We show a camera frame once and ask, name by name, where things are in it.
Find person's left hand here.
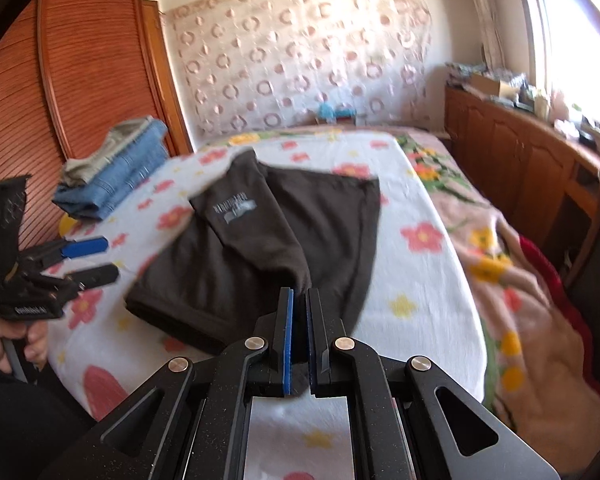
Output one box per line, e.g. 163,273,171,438
0,319,50,376

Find person's left forearm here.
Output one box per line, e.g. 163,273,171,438
0,350,98,480

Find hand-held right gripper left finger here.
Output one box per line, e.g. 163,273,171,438
40,287,301,480

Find dark chair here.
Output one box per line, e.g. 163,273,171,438
562,160,600,411

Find black pants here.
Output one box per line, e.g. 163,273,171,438
125,147,383,356

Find wooden sideboard cabinet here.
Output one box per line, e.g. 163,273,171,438
442,82,600,271

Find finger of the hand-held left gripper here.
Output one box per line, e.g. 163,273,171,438
30,262,120,296
27,236,110,268

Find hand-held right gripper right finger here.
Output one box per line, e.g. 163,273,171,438
305,287,561,480

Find circle patterned lace curtain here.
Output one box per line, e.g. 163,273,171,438
162,0,448,136

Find red cloth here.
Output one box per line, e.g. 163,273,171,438
520,235,596,386

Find window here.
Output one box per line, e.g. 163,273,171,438
525,0,600,131

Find folded blue jeans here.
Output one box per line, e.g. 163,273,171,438
51,121,173,221

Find open cardboard box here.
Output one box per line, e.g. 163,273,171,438
467,72,518,101

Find floral pillow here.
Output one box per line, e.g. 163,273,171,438
390,127,600,441

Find beige window curtain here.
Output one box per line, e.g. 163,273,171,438
452,0,536,76

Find white flowered blanket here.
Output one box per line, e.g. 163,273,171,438
45,127,491,480

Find folded olive pants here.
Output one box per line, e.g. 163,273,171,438
62,117,156,186

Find wooden slatted wardrobe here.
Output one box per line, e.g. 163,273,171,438
0,0,193,261

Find blue plush toy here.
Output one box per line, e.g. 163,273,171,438
312,101,356,126

